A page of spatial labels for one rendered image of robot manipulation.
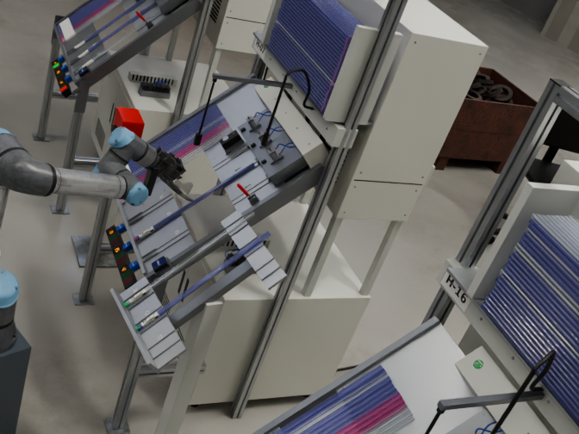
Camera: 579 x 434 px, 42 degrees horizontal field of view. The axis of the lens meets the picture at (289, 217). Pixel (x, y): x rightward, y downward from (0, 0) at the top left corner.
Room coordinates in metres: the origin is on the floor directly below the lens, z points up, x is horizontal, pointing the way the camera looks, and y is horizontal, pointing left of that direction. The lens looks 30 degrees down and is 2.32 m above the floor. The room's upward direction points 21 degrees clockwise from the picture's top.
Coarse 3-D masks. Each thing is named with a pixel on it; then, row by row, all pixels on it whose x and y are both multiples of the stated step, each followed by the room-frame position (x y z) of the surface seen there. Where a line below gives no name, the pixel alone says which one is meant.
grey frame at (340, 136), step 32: (256, 32) 2.93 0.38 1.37; (384, 32) 2.30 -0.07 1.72; (256, 64) 2.92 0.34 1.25; (320, 128) 2.36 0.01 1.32; (352, 128) 2.31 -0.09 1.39; (224, 192) 2.93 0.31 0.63; (320, 192) 2.30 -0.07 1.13; (96, 224) 2.64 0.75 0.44; (96, 256) 2.66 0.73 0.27; (288, 288) 2.31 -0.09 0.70; (256, 352) 2.31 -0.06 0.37; (128, 384) 2.03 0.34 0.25
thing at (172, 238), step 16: (160, 192) 2.43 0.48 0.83; (128, 208) 2.40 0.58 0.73; (144, 208) 2.37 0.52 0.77; (160, 208) 2.35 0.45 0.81; (176, 208) 2.33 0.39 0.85; (144, 224) 2.30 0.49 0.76; (176, 224) 2.26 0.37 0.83; (144, 240) 2.23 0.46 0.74; (160, 240) 2.21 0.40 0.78; (176, 240) 2.19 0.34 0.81; (192, 240) 2.17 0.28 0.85; (144, 256) 2.15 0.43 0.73; (160, 256) 2.14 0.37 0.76
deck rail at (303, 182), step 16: (304, 176) 2.30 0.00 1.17; (320, 176) 2.33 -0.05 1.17; (288, 192) 2.28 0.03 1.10; (304, 192) 2.31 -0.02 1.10; (256, 208) 2.22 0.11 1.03; (272, 208) 2.26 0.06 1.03; (208, 240) 2.15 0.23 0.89; (224, 240) 2.18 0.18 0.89; (176, 256) 2.11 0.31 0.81; (176, 272) 2.10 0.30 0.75
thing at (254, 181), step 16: (240, 96) 2.81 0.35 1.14; (256, 96) 2.78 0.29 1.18; (224, 112) 2.75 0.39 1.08; (240, 112) 2.72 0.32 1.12; (256, 112) 2.70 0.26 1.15; (224, 160) 2.50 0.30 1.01; (240, 160) 2.47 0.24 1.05; (224, 176) 2.42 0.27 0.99; (240, 176) 2.40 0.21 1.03; (256, 176) 2.38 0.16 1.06; (240, 192) 2.32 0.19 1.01; (256, 192) 2.30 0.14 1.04; (272, 192) 2.29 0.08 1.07; (240, 208) 2.25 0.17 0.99
